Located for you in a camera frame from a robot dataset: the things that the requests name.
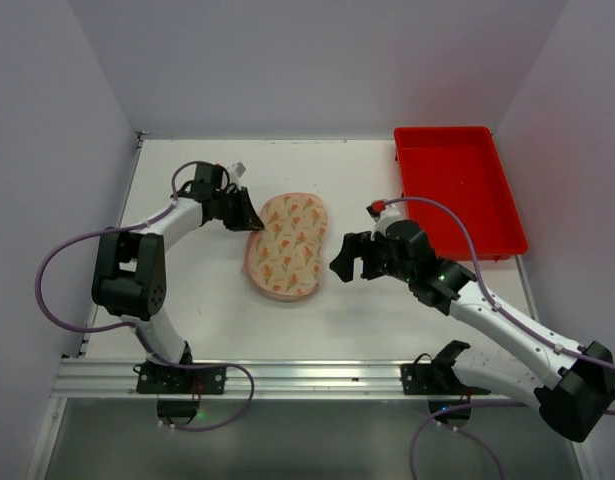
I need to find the floral mesh laundry bag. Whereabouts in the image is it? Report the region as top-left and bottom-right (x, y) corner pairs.
(242, 192), (328, 302)

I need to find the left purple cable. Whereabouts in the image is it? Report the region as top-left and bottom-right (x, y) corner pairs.
(34, 160), (256, 433)

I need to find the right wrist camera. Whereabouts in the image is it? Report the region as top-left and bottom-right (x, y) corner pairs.
(366, 200), (403, 235)

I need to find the aluminium mounting rail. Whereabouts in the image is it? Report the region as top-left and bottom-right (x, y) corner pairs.
(51, 358), (458, 400)

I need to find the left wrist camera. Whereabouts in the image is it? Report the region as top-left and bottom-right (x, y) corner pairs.
(219, 162), (246, 186)

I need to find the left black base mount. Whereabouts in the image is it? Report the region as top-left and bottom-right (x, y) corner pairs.
(133, 361), (226, 425)

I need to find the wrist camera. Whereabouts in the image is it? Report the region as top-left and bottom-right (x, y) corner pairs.
(219, 162), (246, 186)
(366, 200), (403, 235)

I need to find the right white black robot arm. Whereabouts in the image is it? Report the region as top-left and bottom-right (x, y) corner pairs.
(329, 220), (615, 442)

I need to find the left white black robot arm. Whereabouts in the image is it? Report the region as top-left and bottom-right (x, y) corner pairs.
(91, 161), (264, 370)

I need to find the red plastic tray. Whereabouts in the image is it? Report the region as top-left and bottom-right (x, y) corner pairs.
(394, 126), (528, 261)

